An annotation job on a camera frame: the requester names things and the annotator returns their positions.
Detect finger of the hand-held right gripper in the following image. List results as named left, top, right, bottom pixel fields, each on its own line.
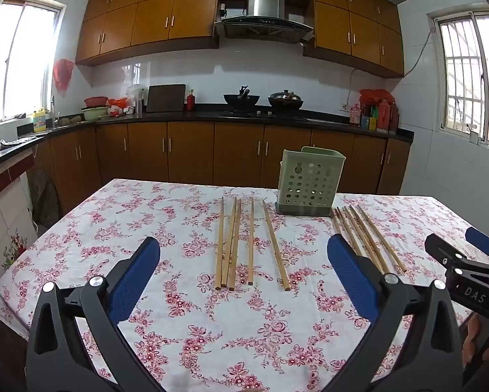
left=425, top=234, right=489, bottom=272
left=465, top=226, right=489, bottom=264

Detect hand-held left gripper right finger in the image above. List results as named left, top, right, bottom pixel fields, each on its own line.
left=322, top=235, right=464, bottom=392

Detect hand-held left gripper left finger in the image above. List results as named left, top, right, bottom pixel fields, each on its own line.
left=26, top=236, right=161, bottom=392

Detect green perforated utensil holder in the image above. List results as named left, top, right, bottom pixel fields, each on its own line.
left=275, top=146, right=346, bottom=216

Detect person's right hand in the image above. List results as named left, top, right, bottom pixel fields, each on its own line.
left=464, top=318, right=489, bottom=372

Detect red floral tablecloth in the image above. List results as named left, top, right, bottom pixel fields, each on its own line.
left=0, top=179, right=489, bottom=392

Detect dark hanging cloth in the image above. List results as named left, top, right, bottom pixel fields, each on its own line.
left=27, top=167, right=62, bottom=223

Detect wooden base cabinets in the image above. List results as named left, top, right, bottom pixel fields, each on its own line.
left=32, top=122, right=411, bottom=215

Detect row of condiment bottles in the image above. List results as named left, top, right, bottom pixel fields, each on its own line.
left=349, top=102, right=399, bottom=134

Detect green basin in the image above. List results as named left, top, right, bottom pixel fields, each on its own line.
left=81, top=106, right=111, bottom=122

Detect window with security bars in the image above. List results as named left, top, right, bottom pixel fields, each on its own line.
left=430, top=6, right=489, bottom=148

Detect red and white plastic bags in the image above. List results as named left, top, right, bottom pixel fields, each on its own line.
left=107, top=97, right=136, bottom=115

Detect black kitchen countertop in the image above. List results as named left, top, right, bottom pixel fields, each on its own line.
left=0, top=104, right=415, bottom=172

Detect clear glass jar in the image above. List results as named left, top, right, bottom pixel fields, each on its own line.
left=127, top=84, right=148, bottom=115

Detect dark cutting board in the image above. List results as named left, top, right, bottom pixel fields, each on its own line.
left=146, top=84, right=187, bottom=113

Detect grey rag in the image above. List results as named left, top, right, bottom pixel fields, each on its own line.
left=0, top=136, right=38, bottom=148

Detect yellow detergent bottle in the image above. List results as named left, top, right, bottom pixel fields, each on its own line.
left=33, top=107, right=48, bottom=133

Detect gas stove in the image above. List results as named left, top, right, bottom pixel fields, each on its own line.
left=220, top=108, right=311, bottom=122

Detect black pot with lid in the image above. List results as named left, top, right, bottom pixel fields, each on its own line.
left=268, top=89, right=305, bottom=110

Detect black wok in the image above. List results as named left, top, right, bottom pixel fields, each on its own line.
left=223, top=86, right=256, bottom=112

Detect hanging red plastic bag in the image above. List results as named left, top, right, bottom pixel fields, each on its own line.
left=53, top=59, right=75, bottom=97

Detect steel range hood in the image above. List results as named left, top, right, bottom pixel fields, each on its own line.
left=214, top=0, right=315, bottom=44

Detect wall cable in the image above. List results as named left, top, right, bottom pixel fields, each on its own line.
left=403, top=28, right=432, bottom=76

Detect window with white frame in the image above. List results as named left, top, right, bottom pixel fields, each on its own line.
left=0, top=0, right=66, bottom=128

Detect wooden wall cabinets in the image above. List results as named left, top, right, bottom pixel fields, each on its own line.
left=75, top=0, right=405, bottom=78

